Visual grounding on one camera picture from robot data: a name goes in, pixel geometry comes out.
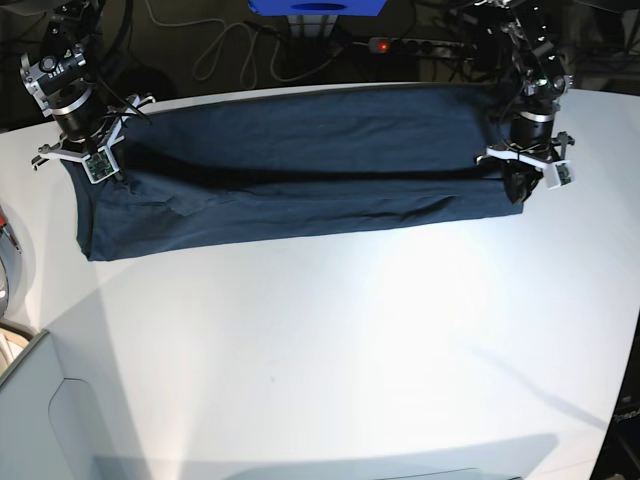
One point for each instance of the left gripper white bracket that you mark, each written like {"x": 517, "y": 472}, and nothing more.
{"x": 520, "y": 186}

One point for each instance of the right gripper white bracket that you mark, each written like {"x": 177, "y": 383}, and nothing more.
{"x": 105, "y": 130}

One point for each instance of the dark blue T-shirt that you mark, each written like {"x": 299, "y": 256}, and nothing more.
{"x": 301, "y": 165}

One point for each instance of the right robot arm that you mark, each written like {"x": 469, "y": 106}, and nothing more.
{"x": 67, "y": 81}

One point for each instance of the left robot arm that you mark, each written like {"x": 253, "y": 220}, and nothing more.
{"x": 539, "y": 80}

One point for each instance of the blue box on stand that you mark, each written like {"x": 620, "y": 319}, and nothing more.
{"x": 369, "y": 8}

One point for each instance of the round metal object left edge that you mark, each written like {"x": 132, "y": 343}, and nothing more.
{"x": 11, "y": 265}

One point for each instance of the grey cabinet corner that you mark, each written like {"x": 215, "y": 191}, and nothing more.
{"x": 52, "y": 426}

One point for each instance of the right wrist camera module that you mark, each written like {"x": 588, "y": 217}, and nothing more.
{"x": 100, "y": 165}

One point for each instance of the black power strip red switch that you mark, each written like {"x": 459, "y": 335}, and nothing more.
{"x": 420, "y": 48}

